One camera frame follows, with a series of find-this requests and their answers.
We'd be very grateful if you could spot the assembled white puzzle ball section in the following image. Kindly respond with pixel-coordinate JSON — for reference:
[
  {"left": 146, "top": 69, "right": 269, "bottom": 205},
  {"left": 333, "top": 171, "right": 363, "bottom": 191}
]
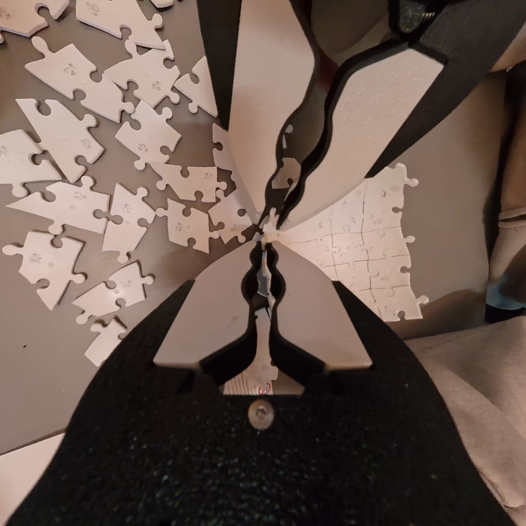
[{"left": 253, "top": 162, "right": 429, "bottom": 372}]

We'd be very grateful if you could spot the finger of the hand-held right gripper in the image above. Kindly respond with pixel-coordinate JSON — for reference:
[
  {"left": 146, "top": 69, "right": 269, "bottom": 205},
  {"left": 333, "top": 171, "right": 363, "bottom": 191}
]
[
  {"left": 276, "top": 39, "right": 491, "bottom": 231},
  {"left": 196, "top": 0, "right": 322, "bottom": 224}
]

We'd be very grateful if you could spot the pile of loose puzzle pieces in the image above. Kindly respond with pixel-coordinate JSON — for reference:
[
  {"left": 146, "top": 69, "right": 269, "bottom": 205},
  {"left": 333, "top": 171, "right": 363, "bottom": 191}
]
[{"left": 0, "top": 0, "right": 251, "bottom": 367}]

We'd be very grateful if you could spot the dark blue cloth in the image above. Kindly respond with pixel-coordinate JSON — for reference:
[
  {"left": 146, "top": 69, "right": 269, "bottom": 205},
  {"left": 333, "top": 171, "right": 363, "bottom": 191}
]
[{"left": 485, "top": 279, "right": 526, "bottom": 323}]

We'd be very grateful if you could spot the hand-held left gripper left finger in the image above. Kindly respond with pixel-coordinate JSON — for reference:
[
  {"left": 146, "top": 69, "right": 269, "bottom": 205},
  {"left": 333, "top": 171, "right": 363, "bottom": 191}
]
[{"left": 153, "top": 242, "right": 264, "bottom": 385}]

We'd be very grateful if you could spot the person's grey clothing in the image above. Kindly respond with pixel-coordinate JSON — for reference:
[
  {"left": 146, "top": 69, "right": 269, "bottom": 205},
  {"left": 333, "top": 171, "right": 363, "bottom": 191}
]
[{"left": 366, "top": 49, "right": 526, "bottom": 526}]

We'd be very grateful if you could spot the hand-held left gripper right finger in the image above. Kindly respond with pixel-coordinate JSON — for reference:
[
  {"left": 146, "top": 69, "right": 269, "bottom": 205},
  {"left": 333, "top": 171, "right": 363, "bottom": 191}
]
[{"left": 266, "top": 242, "right": 373, "bottom": 390}]

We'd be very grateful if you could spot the white instruction sheet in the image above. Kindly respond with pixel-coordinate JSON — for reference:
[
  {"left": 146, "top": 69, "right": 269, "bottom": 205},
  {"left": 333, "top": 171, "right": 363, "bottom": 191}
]
[{"left": 0, "top": 370, "right": 280, "bottom": 526}]

